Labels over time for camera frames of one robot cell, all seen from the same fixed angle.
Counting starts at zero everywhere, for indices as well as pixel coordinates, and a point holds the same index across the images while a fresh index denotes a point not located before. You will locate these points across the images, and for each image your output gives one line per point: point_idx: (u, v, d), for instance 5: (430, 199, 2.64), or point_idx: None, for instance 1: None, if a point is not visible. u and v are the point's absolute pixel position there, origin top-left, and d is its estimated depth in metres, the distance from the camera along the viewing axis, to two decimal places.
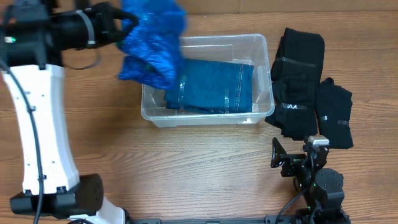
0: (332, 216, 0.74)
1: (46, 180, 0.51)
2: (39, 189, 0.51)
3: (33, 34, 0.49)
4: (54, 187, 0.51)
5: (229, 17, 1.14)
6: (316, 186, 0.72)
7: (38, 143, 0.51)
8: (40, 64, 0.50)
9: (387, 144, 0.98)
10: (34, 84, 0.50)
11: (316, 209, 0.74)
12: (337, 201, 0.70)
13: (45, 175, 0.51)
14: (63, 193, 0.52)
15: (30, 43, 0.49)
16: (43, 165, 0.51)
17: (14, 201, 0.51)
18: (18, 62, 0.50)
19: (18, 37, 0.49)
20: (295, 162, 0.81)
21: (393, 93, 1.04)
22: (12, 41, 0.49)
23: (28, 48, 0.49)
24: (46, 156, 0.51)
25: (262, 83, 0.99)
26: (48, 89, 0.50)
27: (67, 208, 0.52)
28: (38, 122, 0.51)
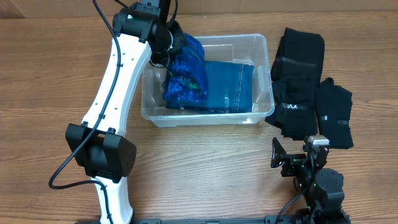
0: (332, 217, 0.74)
1: (104, 120, 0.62)
2: (94, 123, 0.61)
3: (147, 19, 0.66)
4: (107, 128, 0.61)
5: (229, 17, 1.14)
6: (316, 186, 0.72)
7: (114, 93, 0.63)
8: (142, 38, 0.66)
9: (387, 144, 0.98)
10: (129, 48, 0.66)
11: (316, 209, 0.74)
12: (337, 201, 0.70)
13: (105, 116, 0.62)
14: (111, 134, 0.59)
15: (142, 24, 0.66)
16: (109, 108, 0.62)
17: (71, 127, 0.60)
18: (126, 32, 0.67)
19: (135, 17, 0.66)
20: (295, 162, 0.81)
21: (393, 93, 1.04)
22: (130, 18, 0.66)
23: (138, 27, 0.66)
24: (112, 104, 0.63)
25: (262, 83, 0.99)
26: (137, 56, 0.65)
27: (110, 149, 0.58)
28: (120, 76, 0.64)
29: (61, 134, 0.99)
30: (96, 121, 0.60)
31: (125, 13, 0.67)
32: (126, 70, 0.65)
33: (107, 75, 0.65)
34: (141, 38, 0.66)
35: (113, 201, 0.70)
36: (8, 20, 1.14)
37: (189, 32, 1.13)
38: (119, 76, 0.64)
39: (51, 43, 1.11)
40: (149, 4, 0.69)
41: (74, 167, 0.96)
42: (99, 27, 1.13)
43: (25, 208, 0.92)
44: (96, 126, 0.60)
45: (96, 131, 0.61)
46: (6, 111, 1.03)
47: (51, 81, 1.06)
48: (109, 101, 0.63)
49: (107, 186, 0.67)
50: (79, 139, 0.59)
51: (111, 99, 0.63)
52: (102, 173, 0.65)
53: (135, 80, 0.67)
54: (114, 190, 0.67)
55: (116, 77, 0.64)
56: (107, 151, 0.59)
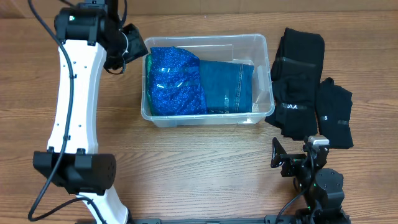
0: (332, 217, 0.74)
1: (71, 141, 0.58)
2: (61, 147, 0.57)
3: (91, 16, 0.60)
4: (76, 148, 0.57)
5: (229, 17, 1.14)
6: (316, 186, 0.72)
7: (74, 105, 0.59)
8: (91, 40, 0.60)
9: (387, 144, 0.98)
10: (78, 55, 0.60)
11: (316, 209, 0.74)
12: (337, 201, 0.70)
13: (70, 136, 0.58)
14: (81, 155, 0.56)
15: (87, 25, 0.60)
16: (72, 127, 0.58)
17: (38, 155, 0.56)
18: (72, 37, 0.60)
19: (78, 17, 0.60)
20: (295, 162, 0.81)
21: (393, 93, 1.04)
22: (73, 20, 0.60)
23: (84, 28, 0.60)
24: (75, 121, 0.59)
25: (262, 82, 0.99)
26: (89, 63, 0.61)
27: (84, 170, 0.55)
28: (77, 88, 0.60)
29: None
30: (62, 144, 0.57)
31: (67, 15, 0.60)
32: (83, 79, 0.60)
33: (61, 92, 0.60)
34: (89, 41, 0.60)
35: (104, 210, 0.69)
36: (7, 20, 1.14)
37: (189, 32, 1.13)
38: (76, 85, 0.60)
39: (51, 43, 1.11)
40: (94, 2, 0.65)
41: None
42: None
43: (26, 208, 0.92)
44: (63, 150, 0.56)
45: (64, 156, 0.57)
46: (6, 111, 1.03)
47: (51, 82, 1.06)
48: (70, 117, 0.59)
49: (94, 199, 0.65)
50: (48, 167, 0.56)
51: (71, 114, 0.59)
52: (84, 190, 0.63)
53: (94, 86, 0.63)
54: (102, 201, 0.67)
55: (73, 89, 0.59)
56: (81, 172, 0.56)
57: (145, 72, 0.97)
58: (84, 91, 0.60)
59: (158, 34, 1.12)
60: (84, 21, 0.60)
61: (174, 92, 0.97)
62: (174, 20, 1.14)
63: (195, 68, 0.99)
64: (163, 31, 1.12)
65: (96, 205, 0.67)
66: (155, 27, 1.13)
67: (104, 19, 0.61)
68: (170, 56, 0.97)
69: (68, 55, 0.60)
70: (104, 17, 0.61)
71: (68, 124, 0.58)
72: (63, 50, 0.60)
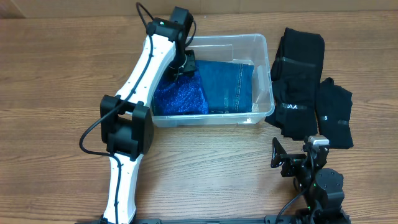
0: (332, 216, 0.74)
1: (135, 95, 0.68)
2: (127, 96, 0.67)
3: (174, 27, 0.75)
4: (137, 101, 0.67)
5: (229, 17, 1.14)
6: (316, 186, 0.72)
7: (147, 73, 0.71)
8: (171, 38, 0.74)
9: (387, 144, 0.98)
10: (160, 44, 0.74)
11: (316, 208, 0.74)
12: (337, 201, 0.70)
13: (136, 91, 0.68)
14: (140, 106, 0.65)
15: (170, 30, 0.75)
16: (139, 88, 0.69)
17: (107, 98, 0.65)
18: (158, 34, 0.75)
19: (166, 23, 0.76)
20: (295, 162, 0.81)
21: (393, 93, 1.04)
22: (162, 24, 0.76)
23: (166, 32, 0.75)
24: (143, 84, 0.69)
25: (262, 83, 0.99)
26: (165, 50, 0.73)
27: (138, 120, 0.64)
28: (151, 64, 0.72)
29: (61, 134, 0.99)
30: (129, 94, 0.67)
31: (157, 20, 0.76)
32: (156, 59, 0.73)
33: (138, 63, 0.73)
34: (170, 38, 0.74)
35: (124, 184, 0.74)
36: (7, 20, 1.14)
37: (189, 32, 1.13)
38: (151, 61, 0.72)
39: (51, 43, 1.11)
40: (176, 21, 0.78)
41: (74, 167, 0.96)
42: (99, 27, 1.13)
43: (25, 208, 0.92)
44: (129, 98, 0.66)
45: (127, 103, 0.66)
46: (6, 111, 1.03)
47: (51, 81, 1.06)
48: (142, 79, 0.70)
49: (123, 165, 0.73)
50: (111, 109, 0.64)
51: (142, 79, 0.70)
52: (122, 150, 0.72)
53: (163, 68, 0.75)
54: (129, 172, 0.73)
55: (147, 63, 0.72)
56: (134, 124, 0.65)
57: None
58: (154, 67, 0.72)
59: None
60: (169, 28, 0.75)
61: (175, 91, 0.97)
62: None
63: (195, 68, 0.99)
64: None
65: (121, 173, 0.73)
66: None
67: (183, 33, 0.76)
68: None
69: (152, 42, 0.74)
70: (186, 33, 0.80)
71: (137, 82, 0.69)
72: (150, 37, 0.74)
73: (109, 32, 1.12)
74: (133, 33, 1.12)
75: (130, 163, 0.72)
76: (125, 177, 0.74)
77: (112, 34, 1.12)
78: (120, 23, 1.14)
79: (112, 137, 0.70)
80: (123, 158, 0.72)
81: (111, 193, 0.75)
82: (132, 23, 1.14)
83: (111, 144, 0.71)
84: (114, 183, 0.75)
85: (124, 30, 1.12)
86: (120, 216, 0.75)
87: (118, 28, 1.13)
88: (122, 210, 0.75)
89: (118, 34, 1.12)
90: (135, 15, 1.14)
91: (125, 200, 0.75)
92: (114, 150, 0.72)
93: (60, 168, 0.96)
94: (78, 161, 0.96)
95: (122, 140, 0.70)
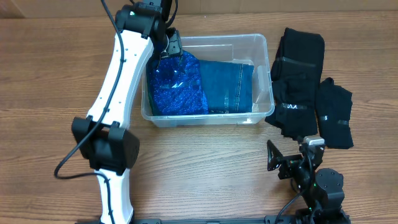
0: (332, 217, 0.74)
1: (109, 113, 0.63)
2: (100, 116, 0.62)
3: (148, 15, 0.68)
4: (112, 121, 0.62)
5: (229, 17, 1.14)
6: (316, 186, 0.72)
7: (120, 83, 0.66)
8: (145, 33, 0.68)
9: (387, 144, 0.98)
10: (132, 45, 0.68)
11: (316, 208, 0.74)
12: (337, 202, 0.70)
13: (110, 109, 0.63)
14: (115, 127, 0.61)
15: (144, 21, 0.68)
16: (112, 102, 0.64)
17: (78, 121, 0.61)
18: (130, 29, 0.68)
19: (137, 14, 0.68)
20: (292, 163, 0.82)
21: (393, 93, 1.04)
22: (133, 15, 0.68)
23: (140, 23, 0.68)
24: (117, 98, 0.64)
25: (262, 83, 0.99)
26: (139, 53, 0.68)
27: (114, 141, 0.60)
28: (124, 71, 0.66)
29: (61, 134, 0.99)
30: (101, 114, 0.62)
31: (128, 10, 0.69)
32: (130, 65, 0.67)
33: (110, 72, 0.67)
34: (143, 35, 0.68)
35: (115, 195, 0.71)
36: (7, 20, 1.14)
37: (189, 32, 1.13)
38: (124, 68, 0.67)
39: (51, 43, 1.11)
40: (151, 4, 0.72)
41: (74, 167, 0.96)
42: (99, 27, 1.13)
43: (25, 208, 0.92)
44: (101, 119, 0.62)
45: (101, 124, 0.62)
46: (6, 111, 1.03)
47: (51, 81, 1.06)
48: (115, 91, 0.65)
49: (111, 180, 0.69)
50: (85, 132, 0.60)
51: (115, 92, 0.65)
52: (106, 166, 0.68)
53: (138, 71, 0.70)
54: (118, 185, 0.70)
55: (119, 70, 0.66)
56: (112, 145, 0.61)
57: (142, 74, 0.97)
58: (128, 74, 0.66)
59: None
60: (141, 17, 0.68)
61: (174, 92, 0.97)
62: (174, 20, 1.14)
63: (195, 68, 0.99)
64: None
65: (111, 186, 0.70)
66: None
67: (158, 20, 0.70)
68: None
69: (123, 42, 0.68)
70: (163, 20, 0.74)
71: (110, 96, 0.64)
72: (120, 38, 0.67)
73: (109, 32, 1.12)
74: None
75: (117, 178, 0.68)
76: (114, 190, 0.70)
77: (112, 34, 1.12)
78: None
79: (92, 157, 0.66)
80: (111, 173, 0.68)
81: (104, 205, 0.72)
82: None
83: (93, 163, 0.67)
84: (104, 196, 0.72)
85: None
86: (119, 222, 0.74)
87: None
88: (119, 217, 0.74)
89: None
90: None
91: (120, 208, 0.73)
92: (99, 167, 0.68)
93: (60, 168, 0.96)
94: (78, 161, 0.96)
95: (104, 158, 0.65)
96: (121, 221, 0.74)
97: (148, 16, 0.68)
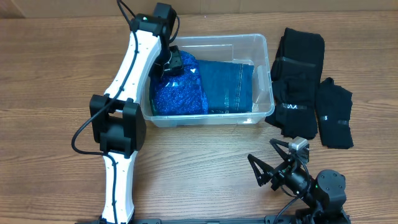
0: (332, 216, 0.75)
1: (124, 93, 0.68)
2: (115, 94, 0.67)
3: (158, 22, 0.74)
4: (126, 98, 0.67)
5: (229, 17, 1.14)
6: (318, 188, 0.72)
7: (134, 70, 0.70)
8: (155, 32, 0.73)
9: (387, 144, 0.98)
10: (145, 40, 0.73)
11: (317, 210, 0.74)
12: (339, 203, 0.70)
13: (125, 89, 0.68)
14: (130, 102, 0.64)
15: (154, 25, 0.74)
16: (127, 84, 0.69)
17: (95, 98, 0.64)
18: (142, 29, 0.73)
19: (149, 18, 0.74)
20: (284, 172, 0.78)
21: (393, 93, 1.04)
22: (145, 19, 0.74)
23: (150, 27, 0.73)
24: (131, 81, 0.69)
25: (262, 83, 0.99)
26: (151, 46, 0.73)
27: (130, 117, 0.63)
28: (137, 61, 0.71)
29: (61, 134, 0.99)
30: (117, 92, 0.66)
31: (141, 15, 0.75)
32: (142, 56, 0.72)
33: (125, 61, 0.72)
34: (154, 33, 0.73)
35: (120, 182, 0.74)
36: (7, 20, 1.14)
37: (189, 32, 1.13)
38: (137, 58, 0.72)
39: (50, 43, 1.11)
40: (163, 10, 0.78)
41: (74, 167, 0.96)
42: (99, 27, 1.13)
43: (25, 208, 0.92)
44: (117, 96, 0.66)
45: (115, 101, 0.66)
46: (6, 111, 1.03)
47: (51, 81, 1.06)
48: (129, 76, 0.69)
49: (118, 163, 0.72)
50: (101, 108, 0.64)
51: (129, 76, 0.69)
52: (115, 149, 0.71)
53: (149, 65, 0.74)
54: (124, 170, 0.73)
55: (133, 60, 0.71)
56: (125, 121, 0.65)
57: None
58: (140, 63, 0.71)
59: None
60: (152, 22, 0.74)
61: (173, 91, 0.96)
62: None
63: (195, 68, 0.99)
64: None
65: (116, 172, 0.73)
66: None
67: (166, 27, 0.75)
68: None
69: (137, 37, 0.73)
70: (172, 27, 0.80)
71: (125, 80, 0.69)
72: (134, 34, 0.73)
73: (109, 32, 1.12)
74: None
75: (125, 161, 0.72)
76: (120, 176, 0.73)
77: (112, 34, 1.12)
78: (120, 23, 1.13)
79: (103, 137, 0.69)
80: (118, 157, 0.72)
81: (108, 192, 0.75)
82: None
83: (102, 145, 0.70)
84: (110, 183, 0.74)
85: (124, 30, 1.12)
86: (119, 216, 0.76)
87: (118, 28, 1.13)
88: (120, 208, 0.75)
89: (118, 34, 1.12)
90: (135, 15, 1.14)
91: (123, 198, 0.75)
92: (108, 149, 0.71)
93: (60, 168, 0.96)
94: (78, 161, 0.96)
95: (115, 139, 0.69)
96: (124, 211, 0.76)
97: (159, 22, 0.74)
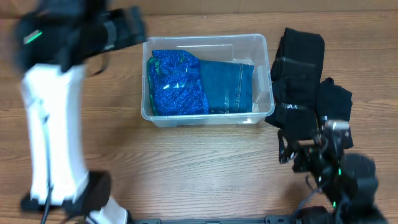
0: (361, 212, 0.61)
1: (55, 188, 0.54)
2: (45, 195, 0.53)
3: (63, 25, 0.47)
4: (61, 197, 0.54)
5: (229, 17, 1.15)
6: (341, 173, 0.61)
7: (51, 140, 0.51)
8: (63, 66, 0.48)
9: (387, 144, 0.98)
10: (47, 90, 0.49)
11: (342, 201, 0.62)
12: (368, 191, 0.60)
13: (52, 182, 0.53)
14: (69, 204, 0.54)
15: (60, 46, 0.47)
16: (53, 171, 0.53)
17: (25, 202, 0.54)
18: (41, 61, 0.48)
19: (45, 32, 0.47)
20: (310, 152, 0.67)
21: (393, 93, 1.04)
22: (37, 35, 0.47)
23: (54, 48, 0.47)
24: (62, 178, 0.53)
25: (262, 83, 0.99)
26: (63, 96, 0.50)
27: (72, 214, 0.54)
28: (50, 129, 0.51)
29: None
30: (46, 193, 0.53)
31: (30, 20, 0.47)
32: (56, 121, 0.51)
33: (32, 133, 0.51)
34: (62, 68, 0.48)
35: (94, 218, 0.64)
36: None
37: (189, 32, 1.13)
38: (50, 123, 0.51)
39: None
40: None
41: None
42: None
43: None
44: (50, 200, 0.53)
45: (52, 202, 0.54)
46: (6, 111, 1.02)
47: None
48: (51, 162, 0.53)
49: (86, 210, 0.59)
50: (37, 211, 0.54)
51: (51, 165, 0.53)
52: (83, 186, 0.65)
53: (73, 103, 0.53)
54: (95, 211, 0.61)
55: (44, 137, 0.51)
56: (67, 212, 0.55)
57: (143, 72, 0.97)
58: (58, 127, 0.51)
59: (158, 34, 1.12)
60: (53, 39, 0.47)
61: (174, 92, 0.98)
62: (174, 20, 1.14)
63: (195, 68, 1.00)
64: (163, 31, 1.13)
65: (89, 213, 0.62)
66: (155, 27, 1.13)
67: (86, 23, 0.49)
68: (167, 59, 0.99)
69: (33, 86, 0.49)
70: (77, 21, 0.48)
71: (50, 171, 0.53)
72: (30, 78, 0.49)
73: None
74: None
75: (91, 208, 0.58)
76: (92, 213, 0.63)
77: None
78: None
79: None
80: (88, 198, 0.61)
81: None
82: None
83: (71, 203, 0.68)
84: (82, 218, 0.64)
85: None
86: None
87: None
88: None
89: None
90: None
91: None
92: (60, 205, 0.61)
93: None
94: None
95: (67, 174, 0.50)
96: None
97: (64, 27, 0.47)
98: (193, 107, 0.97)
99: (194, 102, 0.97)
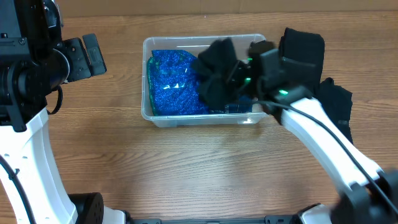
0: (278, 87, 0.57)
1: (38, 219, 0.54)
2: None
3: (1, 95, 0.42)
4: None
5: (229, 17, 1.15)
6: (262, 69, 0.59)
7: (23, 183, 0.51)
8: (17, 127, 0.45)
9: (388, 145, 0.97)
10: (13, 150, 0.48)
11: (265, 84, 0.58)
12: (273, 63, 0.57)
13: (35, 220, 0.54)
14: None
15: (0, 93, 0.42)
16: (36, 213, 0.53)
17: None
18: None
19: None
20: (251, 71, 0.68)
21: (394, 93, 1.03)
22: None
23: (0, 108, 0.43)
24: (41, 214, 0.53)
25: None
26: (27, 146, 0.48)
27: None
28: (25, 185, 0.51)
29: (61, 134, 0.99)
30: None
31: None
32: (25, 169, 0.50)
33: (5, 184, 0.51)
34: (16, 127, 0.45)
35: None
36: None
37: (189, 32, 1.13)
38: (21, 171, 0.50)
39: None
40: (5, 36, 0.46)
41: (75, 167, 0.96)
42: (99, 27, 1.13)
43: None
44: None
45: None
46: None
47: None
48: (30, 201, 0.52)
49: None
50: None
51: (31, 206, 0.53)
52: None
53: (41, 147, 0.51)
54: None
55: (19, 188, 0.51)
56: None
57: (143, 72, 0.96)
58: (28, 173, 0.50)
59: (158, 34, 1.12)
60: None
61: (175, 92, 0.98)
62: (174, 20, 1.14)
63: None
64: (163, 31, 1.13)
65: None
66: (155, 27, 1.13)
67: (27, 70, 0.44)
68: (168, 59, 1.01)
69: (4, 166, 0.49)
70: (23, 61, 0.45)
71: (30, 211, 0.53)
72: None
73: (109, 32, 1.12)
74: (133, 33, 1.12)
75: None
76: None
77: (112, 34, 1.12)
78: (120, 23, 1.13)
79: None
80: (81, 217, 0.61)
81: None
82: (131, 23, 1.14)
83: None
84: None
85: (123, 29, 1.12)
86: None
87: (118, 28, 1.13)
88: None
89: (118, 34, 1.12)
90: (135, 15, 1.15)
91: None
92: None
93: (61, 168, 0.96)
94: (79, 162, 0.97)
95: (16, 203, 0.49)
96: None
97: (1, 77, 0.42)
98: (193, 107, 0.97)
99: (194, 102, 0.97)
